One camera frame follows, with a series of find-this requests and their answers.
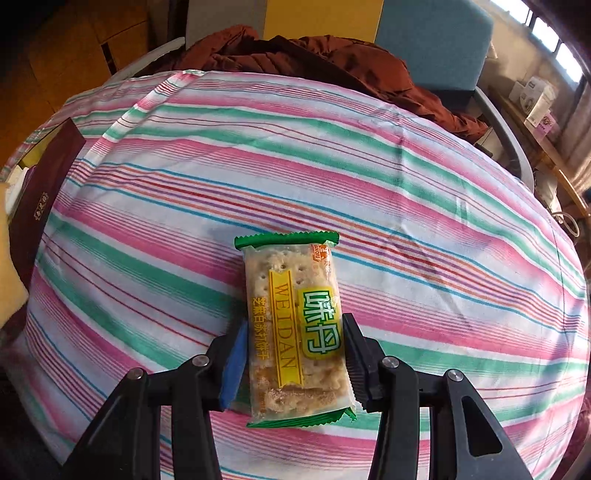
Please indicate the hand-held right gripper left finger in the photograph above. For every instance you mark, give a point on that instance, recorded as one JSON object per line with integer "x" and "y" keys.
{"x": 233, "y": 369}

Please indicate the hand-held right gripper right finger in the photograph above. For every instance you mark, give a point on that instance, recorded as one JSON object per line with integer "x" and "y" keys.
{"x": 358, "y": 360}

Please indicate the green cracker packet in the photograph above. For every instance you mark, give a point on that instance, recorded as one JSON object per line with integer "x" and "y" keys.
{"x": 286, "y": 300}

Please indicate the gold-lined storage box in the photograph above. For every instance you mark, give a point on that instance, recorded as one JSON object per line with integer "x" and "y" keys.
{"x": 51, "y": 184}

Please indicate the striped tablecloth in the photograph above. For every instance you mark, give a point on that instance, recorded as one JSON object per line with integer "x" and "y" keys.
{"x": 415, "y": 230}

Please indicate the wooden desk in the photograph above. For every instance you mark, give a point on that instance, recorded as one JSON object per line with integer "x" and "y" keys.
{"x": 549, "y": 152}

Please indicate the red-brown jacket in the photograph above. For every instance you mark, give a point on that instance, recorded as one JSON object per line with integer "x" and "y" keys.
{"x": 323, "y": 60}

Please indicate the pink box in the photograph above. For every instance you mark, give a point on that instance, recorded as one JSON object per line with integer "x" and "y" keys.
{"x": 549, "y": 124}

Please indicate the small white carton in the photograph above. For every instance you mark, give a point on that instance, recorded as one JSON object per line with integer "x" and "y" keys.
{"x": 517, "y": 92}

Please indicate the large white carton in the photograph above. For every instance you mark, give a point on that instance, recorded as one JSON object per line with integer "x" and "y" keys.
{"x": 538, "y": 94}

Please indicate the grey yellow blue chair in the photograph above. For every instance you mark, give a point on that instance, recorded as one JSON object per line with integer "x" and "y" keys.
{"x": 429, "y": 41}

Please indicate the window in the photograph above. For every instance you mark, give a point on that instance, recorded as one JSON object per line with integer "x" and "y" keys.
{"x": 570, "y": 62}

